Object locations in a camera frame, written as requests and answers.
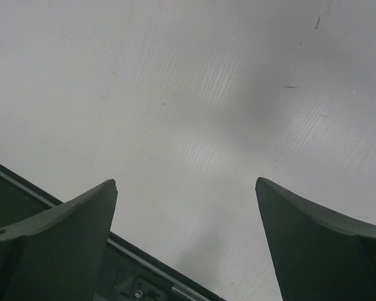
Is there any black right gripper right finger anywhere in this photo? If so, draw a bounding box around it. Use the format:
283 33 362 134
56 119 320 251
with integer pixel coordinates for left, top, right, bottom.
255 177 376 300

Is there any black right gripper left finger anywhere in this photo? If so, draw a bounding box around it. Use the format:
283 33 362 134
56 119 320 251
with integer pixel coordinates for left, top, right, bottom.
0 179 118 300

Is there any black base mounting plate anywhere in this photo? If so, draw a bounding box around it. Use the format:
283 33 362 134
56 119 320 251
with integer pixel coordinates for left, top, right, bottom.
0 165 217 300

